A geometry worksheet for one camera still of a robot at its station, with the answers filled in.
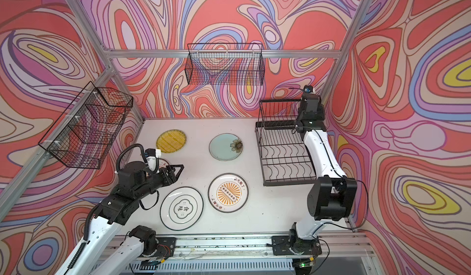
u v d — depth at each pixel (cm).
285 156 99
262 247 75
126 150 51
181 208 84
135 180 55
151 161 64
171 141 108
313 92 72
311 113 62
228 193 88
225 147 105
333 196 45
